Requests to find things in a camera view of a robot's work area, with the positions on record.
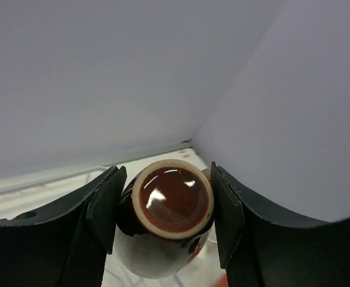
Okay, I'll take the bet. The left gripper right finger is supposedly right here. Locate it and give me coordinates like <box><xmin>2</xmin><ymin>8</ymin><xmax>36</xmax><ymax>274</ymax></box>
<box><xmin>211</xmin><ymin>164</ymin><xmax>350</xmax><ymax>286</ymax></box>

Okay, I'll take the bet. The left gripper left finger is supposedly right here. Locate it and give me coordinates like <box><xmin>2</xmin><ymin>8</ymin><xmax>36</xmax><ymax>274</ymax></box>
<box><xmin>0</xmin><ymin>167</ymin><xmax>127</xmax><ymax>286</ymax></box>

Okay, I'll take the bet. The dark brown ceramic mug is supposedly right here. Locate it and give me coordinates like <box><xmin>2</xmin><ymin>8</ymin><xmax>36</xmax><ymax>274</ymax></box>
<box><xmin>114</xmin><ymin>159</ymin><xmax>214</xmax><ymax>279</ymax></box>

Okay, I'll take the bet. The white wire dish rack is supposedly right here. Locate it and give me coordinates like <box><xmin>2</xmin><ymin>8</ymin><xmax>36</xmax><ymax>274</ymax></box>
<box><xmin>0</xmin><ymin>166</ymin><xmax>220</xmax><ymax>287</ymax></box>

